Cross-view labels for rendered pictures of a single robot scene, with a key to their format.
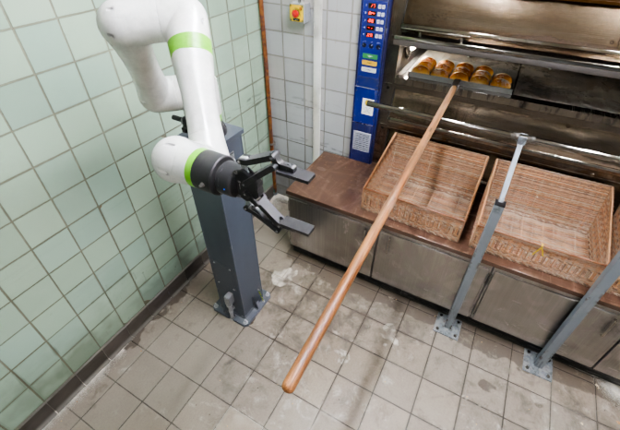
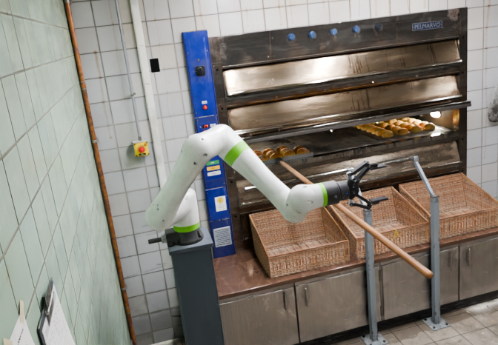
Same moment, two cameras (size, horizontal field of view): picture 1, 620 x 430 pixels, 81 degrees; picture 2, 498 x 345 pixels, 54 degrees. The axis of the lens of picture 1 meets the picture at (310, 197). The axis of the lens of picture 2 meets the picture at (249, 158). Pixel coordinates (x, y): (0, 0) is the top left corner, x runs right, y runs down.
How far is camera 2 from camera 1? 1.71 m
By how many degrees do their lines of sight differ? 44
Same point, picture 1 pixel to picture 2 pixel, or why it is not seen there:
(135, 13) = (213, 138)
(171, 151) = (309, 189)
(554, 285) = (414, 251)
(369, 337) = not seen: outside the picture
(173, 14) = (227, 134)
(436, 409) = not seen: outside the picture
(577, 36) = (334, 109)
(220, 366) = not seen: outside the picture
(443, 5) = (253, 114)
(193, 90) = (264, 169)
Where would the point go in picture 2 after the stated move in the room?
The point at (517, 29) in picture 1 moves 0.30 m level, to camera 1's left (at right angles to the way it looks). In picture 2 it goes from (303, 115) to (273, 124)
